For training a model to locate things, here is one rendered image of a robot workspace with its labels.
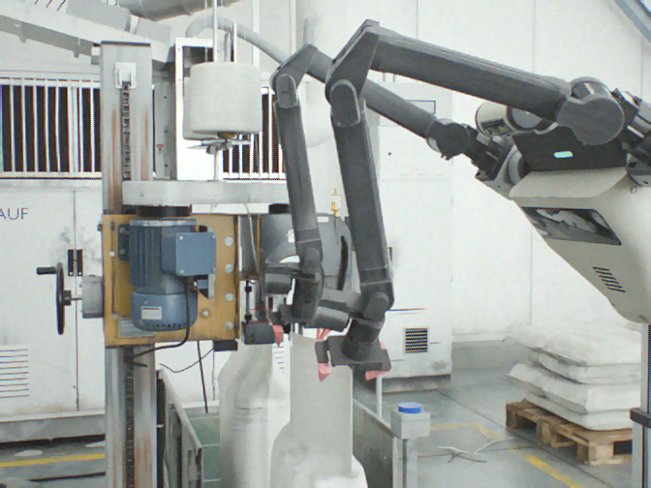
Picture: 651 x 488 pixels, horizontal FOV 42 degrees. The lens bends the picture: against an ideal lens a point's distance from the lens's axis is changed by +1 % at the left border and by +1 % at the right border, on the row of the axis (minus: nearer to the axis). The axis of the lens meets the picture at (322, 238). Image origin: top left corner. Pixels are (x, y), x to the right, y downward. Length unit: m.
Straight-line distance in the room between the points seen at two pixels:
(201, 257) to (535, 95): 0.84
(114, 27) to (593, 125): 3.52
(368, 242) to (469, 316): 5.44
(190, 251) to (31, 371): 3.14
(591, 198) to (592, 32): 5.91
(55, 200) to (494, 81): 3.70
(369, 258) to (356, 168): 0.17
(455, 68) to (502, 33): 5.70
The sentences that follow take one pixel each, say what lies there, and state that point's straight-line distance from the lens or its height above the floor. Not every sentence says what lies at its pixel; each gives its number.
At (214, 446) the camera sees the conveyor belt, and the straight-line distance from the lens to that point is 3.51.
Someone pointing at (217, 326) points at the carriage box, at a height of 1.06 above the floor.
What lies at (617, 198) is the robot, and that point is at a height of 1.38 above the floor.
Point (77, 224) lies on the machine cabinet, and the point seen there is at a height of 1.23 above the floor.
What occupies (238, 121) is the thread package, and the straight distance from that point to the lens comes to 1.91.
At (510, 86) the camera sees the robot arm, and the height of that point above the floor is 1.55.
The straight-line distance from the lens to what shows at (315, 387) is 1.78.
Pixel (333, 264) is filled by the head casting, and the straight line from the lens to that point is 2.17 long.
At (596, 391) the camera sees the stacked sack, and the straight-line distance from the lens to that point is 4.66.
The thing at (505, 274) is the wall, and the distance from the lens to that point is 6.95.
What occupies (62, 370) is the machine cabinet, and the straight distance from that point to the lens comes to 4.89.
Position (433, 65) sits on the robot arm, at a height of 1.58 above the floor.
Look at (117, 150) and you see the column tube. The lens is 2.14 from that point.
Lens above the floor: 1.39
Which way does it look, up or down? 3 degrees down
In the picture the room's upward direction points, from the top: straight up
